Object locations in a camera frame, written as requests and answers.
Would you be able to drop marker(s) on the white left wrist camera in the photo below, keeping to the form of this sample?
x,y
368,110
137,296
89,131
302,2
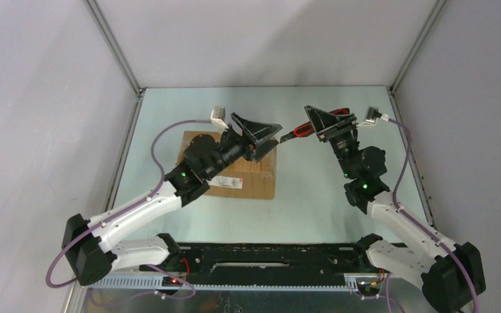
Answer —
x,y
218,116

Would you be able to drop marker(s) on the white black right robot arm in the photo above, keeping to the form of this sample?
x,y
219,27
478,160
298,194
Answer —
x,y
450,275

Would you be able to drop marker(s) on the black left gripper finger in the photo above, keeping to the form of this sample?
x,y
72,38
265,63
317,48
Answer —
x,y
258,152
256,133

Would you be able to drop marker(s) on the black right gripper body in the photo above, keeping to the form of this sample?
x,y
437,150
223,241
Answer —
x,y
344,147

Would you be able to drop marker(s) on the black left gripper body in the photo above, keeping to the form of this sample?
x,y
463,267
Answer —
x,y
235,147

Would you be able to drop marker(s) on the red black utility knife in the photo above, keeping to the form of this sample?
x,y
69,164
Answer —
x,y
305,130

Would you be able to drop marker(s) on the aluminium right corner post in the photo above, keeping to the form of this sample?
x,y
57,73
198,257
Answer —
x,y
424,32

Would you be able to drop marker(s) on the brown cardboard express box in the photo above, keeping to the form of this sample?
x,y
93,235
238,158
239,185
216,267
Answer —
x,y
247,179

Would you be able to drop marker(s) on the aluminium corner post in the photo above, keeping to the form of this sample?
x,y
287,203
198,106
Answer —
x,y
113,44
424,32

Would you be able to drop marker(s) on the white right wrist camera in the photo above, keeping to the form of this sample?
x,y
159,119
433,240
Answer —
x,y
373,115

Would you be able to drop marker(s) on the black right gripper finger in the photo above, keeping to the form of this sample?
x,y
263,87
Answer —
x,y
320,121
345,120

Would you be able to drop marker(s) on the aluminium left corner post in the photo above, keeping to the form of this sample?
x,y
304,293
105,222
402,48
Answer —
x,y
113,44

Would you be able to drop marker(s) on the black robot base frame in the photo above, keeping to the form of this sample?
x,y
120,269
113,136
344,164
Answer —
x,y
358,267

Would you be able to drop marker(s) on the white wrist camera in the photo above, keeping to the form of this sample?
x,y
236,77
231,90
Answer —
x,y
218,116
373,115

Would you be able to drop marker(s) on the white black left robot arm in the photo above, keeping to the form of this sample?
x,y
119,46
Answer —
x,y
94,247

